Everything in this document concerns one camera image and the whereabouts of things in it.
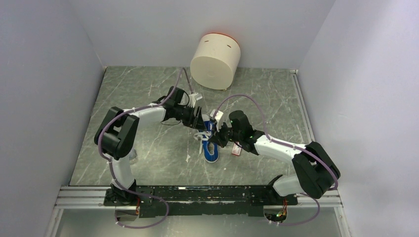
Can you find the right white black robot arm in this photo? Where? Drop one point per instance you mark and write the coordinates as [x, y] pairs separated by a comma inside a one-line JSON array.
[[315, 172]]

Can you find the aluminium frame rail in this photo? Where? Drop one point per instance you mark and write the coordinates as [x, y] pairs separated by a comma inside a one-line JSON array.
[[92, 198]]

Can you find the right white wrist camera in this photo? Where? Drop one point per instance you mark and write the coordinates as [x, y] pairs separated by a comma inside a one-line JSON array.
[[217, 116]]

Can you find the small red white box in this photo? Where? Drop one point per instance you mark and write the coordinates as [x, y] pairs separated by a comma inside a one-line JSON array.
[[236, 150]]

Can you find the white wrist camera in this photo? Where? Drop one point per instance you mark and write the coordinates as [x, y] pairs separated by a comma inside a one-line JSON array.
[[217, 116], [195, 99]]

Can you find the blue canvas sneaker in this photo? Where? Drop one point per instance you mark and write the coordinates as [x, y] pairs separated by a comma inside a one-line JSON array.
[[210, 126]]

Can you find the white shoelace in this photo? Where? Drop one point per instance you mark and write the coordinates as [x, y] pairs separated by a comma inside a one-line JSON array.
[[205, 146]]

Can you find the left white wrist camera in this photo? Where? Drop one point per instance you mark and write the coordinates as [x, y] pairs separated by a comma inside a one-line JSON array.
[[195, 99]]

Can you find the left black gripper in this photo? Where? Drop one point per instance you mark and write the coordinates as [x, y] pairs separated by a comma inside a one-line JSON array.
[[195, 121]]

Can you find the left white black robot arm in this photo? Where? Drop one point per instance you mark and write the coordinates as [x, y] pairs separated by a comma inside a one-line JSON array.
[[116, 134]]

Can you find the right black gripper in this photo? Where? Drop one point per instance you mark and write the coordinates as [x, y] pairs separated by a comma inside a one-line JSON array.
[[217, 138]]

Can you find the cream cylindrical container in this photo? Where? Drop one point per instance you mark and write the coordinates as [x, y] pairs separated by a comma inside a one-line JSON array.
[[215, 61]]

